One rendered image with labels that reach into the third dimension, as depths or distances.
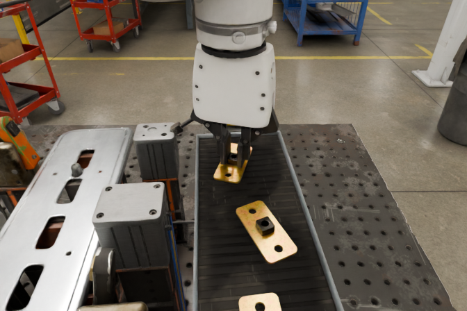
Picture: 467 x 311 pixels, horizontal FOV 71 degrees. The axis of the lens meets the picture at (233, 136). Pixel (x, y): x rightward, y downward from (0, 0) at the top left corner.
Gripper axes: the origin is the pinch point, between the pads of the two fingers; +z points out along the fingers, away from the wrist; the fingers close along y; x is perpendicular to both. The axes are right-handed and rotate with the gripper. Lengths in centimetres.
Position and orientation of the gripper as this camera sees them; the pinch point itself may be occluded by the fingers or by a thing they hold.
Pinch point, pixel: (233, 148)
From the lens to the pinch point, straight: 46.3
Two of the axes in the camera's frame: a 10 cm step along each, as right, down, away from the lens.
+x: -2.7, 5.5, -7.9
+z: 0.0, 8.2, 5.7
